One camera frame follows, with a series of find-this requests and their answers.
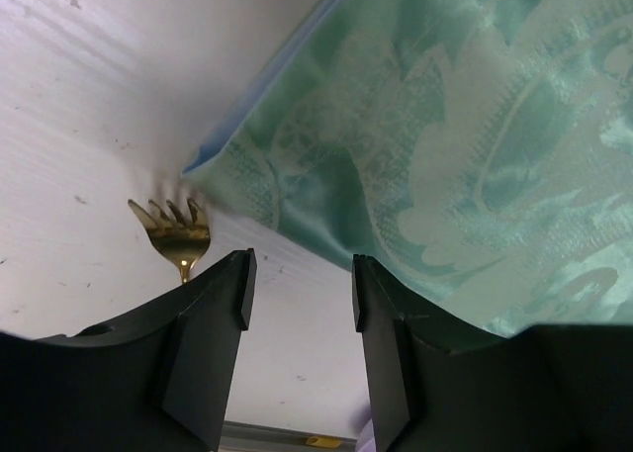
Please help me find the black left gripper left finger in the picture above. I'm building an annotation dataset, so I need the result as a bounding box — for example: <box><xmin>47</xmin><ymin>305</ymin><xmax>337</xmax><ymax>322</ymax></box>
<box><xmin>1</xmin><ymin>249</ymin><xmax>256</xmax><ymax>451</ymax></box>

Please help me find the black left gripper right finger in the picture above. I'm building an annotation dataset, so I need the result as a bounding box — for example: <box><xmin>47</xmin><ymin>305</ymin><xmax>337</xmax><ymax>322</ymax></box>
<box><xmin>352</xmin><ymin>255</ymin><xmax>632</xmax><ymax>451</ymax></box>

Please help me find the teal patterned satin cloth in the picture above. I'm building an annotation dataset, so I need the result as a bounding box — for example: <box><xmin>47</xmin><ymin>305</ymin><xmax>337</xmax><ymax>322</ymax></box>
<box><xmin>184</xmin><ymin>0</ymin><xmax>632</xmax><ymax>335</ymax></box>

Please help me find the lilac round plastic plate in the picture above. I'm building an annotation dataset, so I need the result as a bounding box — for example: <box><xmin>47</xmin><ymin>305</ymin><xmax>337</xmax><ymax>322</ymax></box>
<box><xmin>355</xmin><ymin>407</ymin><xmax>377</xmax><ymax>452</ymax></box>

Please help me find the gold fork green handle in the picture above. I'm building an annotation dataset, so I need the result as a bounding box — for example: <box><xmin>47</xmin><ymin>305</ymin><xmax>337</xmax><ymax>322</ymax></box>
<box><xmin>128</xmin><ymin>198</ymin><xmax>211</xmax><ymax>284</ymax></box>

